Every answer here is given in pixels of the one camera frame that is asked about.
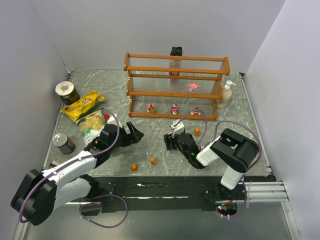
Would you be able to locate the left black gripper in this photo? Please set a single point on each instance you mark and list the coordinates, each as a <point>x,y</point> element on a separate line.
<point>129,134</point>

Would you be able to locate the pink bear strawberry hat toy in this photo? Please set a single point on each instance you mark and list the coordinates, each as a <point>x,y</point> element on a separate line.
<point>174,109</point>

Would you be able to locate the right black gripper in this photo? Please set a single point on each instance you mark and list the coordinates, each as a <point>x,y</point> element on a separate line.
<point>172,140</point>

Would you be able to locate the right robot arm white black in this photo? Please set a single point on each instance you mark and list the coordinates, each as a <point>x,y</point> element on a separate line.
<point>234,149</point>

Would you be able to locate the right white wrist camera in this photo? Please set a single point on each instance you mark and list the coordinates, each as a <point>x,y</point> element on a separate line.
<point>177,128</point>

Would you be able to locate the green Chuba chips bag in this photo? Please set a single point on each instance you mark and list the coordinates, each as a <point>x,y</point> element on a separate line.
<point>91,126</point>

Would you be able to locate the small electronics board with leds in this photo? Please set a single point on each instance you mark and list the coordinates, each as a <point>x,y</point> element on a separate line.
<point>225,210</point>

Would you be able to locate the orange bear toy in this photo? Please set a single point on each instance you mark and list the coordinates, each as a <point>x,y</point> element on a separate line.
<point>153,161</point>
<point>197,131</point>
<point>134,167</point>

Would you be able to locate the dark soda can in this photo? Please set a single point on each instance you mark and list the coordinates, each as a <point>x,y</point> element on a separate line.
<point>63,143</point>

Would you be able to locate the brown chocolate bar wrapper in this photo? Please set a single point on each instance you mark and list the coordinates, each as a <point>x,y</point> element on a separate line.
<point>54,164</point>

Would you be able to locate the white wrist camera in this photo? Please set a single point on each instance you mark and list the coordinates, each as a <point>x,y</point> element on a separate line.
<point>177,128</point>
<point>111,120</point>

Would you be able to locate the orange bear toy right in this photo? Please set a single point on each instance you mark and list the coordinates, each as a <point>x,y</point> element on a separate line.
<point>197,131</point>

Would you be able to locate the beige lotion pump bottle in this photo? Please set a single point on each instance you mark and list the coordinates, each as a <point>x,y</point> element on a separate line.
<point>226,95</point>

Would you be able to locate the orange bear toy middle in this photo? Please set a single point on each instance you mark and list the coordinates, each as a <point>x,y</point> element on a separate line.
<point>153,161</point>

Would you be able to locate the yellow chips bag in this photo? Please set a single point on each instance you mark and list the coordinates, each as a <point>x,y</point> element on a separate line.
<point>83,105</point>

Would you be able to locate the black paper cup white lid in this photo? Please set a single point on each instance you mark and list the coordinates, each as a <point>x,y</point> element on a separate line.
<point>67,92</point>

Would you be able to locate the pink bear blue glasses toy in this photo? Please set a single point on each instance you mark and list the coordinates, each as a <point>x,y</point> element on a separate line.
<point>192,87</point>

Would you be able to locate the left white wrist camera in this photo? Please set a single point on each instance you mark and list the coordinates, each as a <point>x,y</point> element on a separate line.
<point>111,120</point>

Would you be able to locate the orange wooden shelf rack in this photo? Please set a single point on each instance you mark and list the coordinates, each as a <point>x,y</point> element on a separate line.
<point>148,81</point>

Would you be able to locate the purple spray can black cap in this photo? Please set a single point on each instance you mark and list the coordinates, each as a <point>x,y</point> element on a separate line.
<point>175,63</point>

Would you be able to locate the orange bear toy front left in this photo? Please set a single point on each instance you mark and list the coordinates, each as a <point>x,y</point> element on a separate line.
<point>134,167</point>

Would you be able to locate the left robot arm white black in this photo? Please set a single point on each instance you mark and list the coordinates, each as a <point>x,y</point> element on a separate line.
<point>65,175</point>

